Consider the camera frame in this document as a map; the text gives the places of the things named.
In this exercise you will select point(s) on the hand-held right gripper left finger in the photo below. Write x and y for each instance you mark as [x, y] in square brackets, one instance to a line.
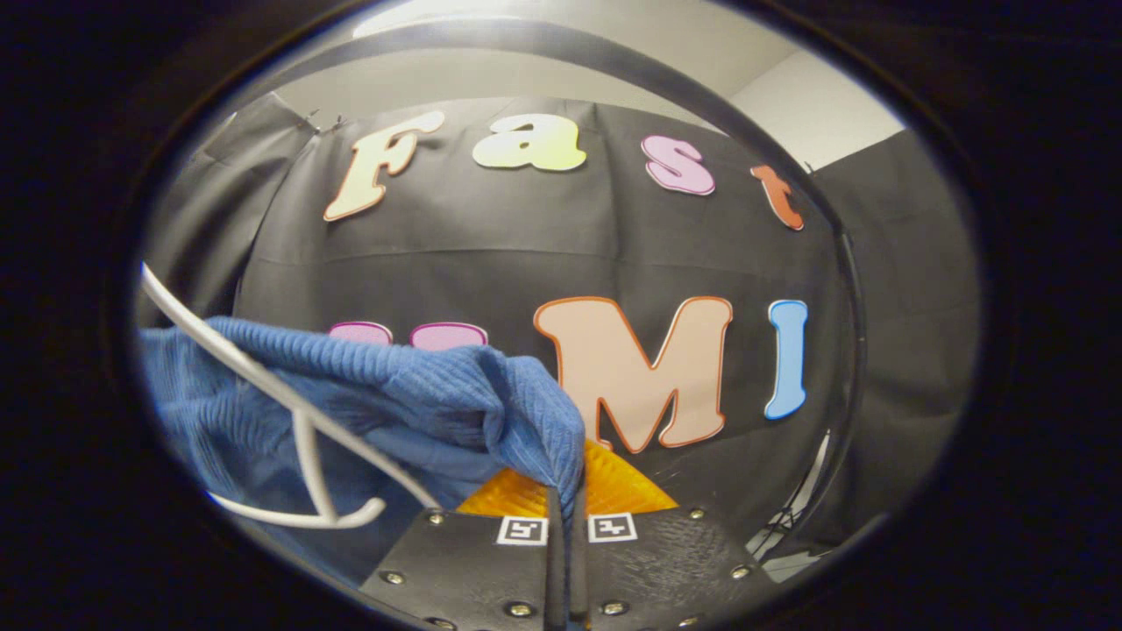
[473, 561]

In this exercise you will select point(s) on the white clothes hanger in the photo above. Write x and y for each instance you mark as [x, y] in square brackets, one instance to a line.
[263, 377]

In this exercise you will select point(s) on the black tripod stand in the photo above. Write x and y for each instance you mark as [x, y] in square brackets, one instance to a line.
[793, 517]

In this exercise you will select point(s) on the black garment rack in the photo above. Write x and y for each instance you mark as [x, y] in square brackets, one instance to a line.
[543, 35]

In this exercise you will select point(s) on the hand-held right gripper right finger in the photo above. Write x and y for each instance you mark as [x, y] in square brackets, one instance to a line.
[666, 561]

